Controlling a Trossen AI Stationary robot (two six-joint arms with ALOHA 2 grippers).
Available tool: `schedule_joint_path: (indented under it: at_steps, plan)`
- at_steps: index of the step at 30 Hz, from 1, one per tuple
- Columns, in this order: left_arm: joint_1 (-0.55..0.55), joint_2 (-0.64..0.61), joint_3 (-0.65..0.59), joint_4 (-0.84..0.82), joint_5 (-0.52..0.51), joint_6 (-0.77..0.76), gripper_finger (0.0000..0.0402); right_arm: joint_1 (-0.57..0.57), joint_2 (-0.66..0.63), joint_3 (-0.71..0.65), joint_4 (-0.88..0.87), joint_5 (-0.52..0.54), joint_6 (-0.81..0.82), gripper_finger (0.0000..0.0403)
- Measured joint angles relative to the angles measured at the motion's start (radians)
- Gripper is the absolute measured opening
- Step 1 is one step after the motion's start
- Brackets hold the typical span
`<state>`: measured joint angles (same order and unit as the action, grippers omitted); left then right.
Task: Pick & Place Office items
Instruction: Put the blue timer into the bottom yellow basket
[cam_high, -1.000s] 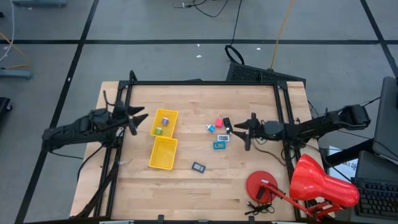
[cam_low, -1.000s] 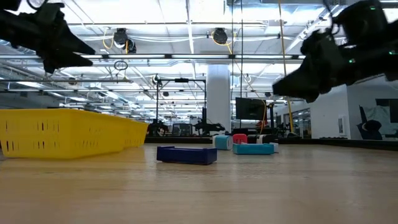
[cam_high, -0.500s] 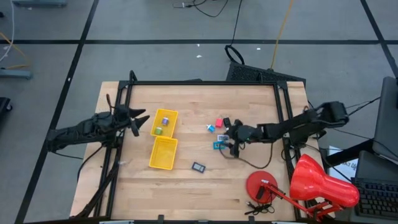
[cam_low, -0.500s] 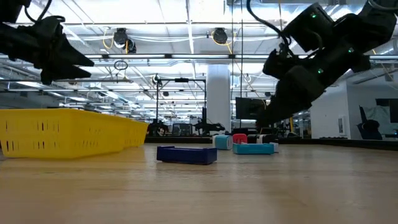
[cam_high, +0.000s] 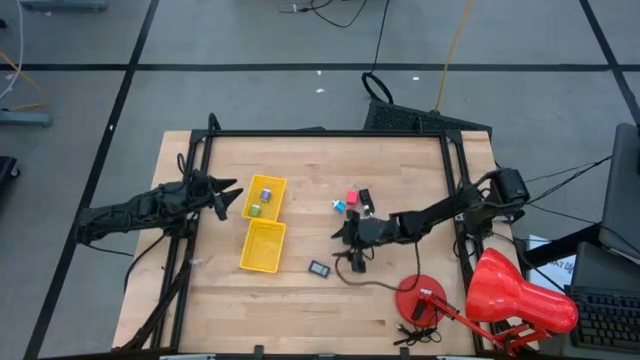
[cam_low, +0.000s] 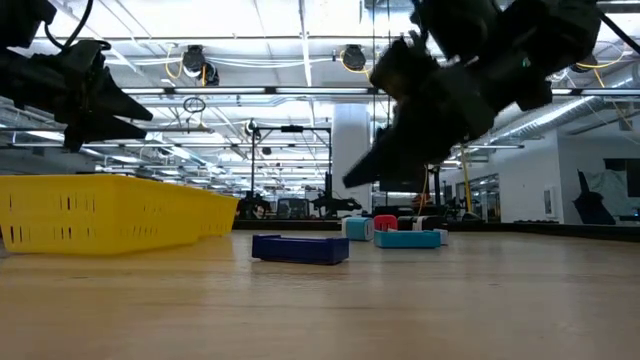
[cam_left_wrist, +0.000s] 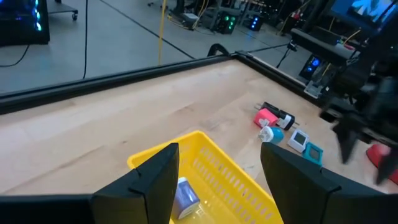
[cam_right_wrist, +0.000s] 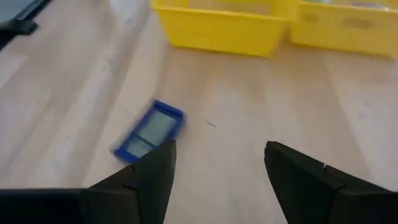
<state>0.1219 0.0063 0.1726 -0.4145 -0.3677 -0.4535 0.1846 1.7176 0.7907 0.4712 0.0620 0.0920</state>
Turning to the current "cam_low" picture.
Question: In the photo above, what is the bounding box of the white building pillar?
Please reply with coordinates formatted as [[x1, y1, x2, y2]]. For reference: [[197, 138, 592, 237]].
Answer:
[[331, 103, 374, 214]]

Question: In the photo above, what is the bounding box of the yellow hanging cable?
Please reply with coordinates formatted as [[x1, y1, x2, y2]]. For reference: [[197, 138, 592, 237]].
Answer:
[[458, 144, 474, 216]]

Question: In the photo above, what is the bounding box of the navy blue staples box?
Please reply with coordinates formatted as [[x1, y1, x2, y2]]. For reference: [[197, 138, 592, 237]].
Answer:
[[251, 233, 351, 266]]

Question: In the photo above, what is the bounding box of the small blue white item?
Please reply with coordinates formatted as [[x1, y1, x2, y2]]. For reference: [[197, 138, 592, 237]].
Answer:
[[341, 215, 375, 243]]

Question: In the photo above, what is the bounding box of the black background robot station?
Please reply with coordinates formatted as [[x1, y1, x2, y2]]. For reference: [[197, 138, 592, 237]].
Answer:
[[237, 122, 364, 221]]

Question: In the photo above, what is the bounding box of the small red item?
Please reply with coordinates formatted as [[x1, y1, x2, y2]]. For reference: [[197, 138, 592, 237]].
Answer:
[[373, 214, 399, 233]]

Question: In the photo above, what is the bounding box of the yellow plastic basket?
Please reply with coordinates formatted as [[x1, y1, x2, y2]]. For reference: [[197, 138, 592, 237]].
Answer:
[[0, 172, 204, 257], [149, 180, 241, 238]]

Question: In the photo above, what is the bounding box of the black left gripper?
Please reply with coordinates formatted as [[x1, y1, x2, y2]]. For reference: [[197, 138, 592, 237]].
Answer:
[[0, 39, 155, 154]]

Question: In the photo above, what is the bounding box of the black item with white band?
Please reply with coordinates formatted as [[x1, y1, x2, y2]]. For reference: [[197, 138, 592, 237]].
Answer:
[[397, 215, 447, 232]]

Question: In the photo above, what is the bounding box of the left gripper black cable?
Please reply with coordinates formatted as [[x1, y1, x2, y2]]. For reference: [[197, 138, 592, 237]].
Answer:
[[43, 0, 112, 52]]

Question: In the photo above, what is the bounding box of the silver ceiling duct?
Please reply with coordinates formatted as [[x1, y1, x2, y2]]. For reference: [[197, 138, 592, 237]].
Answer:
[[492, 74, 640, 147]]

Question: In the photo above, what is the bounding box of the black ceiling cable reel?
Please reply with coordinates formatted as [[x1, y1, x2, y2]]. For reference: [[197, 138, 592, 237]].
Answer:
[[180, 44, 220, 87], [341, 43, 369, 72]]

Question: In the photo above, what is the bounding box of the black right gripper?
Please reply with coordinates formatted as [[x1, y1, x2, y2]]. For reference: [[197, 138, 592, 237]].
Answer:
[[341, 33, 497, 194]]

